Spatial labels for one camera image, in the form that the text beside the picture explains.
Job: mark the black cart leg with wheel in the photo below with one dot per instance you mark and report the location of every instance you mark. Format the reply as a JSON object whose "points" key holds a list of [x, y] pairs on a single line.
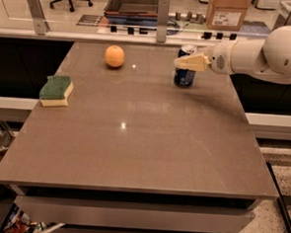
{"points": [[283, 201]]}

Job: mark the grey table drawer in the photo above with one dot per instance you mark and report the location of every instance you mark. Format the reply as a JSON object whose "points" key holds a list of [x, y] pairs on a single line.
{"points": [[135, 215]]}

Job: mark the orange fruit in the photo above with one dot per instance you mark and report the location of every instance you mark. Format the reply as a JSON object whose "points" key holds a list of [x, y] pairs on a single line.
{"points": [[114, 56]]}

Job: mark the middle metal glass post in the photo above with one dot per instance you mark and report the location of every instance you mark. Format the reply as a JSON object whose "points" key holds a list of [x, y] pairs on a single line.
{"points": [[163, 17]]}

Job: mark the green yellow sponge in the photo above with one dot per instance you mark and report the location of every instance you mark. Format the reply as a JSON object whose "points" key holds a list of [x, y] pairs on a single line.
{"points": [[56, 91]]}

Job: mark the grey metal tray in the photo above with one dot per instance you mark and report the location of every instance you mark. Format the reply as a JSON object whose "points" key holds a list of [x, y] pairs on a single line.
{"points": [[132, 7]]}

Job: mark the right metal glass post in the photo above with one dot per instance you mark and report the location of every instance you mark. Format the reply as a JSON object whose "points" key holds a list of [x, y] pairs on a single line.
{"points": [[283, 19]]}

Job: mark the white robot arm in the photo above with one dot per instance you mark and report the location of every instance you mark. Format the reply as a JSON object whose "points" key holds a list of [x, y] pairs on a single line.
{"points": [[266, 59]]}

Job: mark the left metal glass post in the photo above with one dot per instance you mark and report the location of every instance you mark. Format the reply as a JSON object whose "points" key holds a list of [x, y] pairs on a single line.
{"points": [[38, 17]]}

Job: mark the metal glass post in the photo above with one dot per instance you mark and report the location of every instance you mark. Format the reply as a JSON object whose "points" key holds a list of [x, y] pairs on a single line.
{"points": [[163, 17], [38, 17], [283, 19]]}

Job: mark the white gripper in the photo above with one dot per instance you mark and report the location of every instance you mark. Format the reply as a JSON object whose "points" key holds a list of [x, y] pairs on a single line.
{"points": [[218, 59]]}

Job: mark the cardboard box with label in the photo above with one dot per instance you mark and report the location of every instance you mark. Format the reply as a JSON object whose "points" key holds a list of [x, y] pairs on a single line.
{"points": [[226, 15]]}

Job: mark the colourful magazine on floor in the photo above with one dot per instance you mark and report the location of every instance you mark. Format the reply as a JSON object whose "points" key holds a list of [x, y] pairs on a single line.
{"points": [[17, 221]]}

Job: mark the blue pepsi can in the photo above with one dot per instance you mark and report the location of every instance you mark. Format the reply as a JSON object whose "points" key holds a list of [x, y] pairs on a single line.
{"points": [[184, 78]]}

